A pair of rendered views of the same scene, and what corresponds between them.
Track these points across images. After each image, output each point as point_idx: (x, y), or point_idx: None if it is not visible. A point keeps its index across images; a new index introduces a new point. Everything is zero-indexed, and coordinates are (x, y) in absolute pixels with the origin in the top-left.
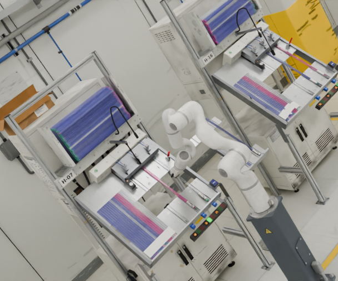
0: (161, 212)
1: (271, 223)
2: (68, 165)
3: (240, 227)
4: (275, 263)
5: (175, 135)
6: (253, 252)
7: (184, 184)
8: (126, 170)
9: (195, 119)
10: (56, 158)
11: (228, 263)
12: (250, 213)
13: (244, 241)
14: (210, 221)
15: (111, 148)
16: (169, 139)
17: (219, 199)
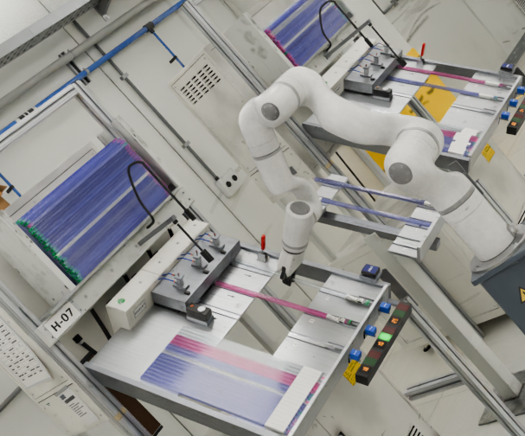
0: (280, 346)
1: None
2: (60, 296)
3: (446, 362)
4: None
5: (274, 158)
6: (478, 434)
7: None
8: (184, 287)
9: (310, 94)
10: (32, 296)
11: None
12: (476, 267)
13: (450, 428)
14: (388, 338)
15: None
16: (264, 173)
17: (390, 302)
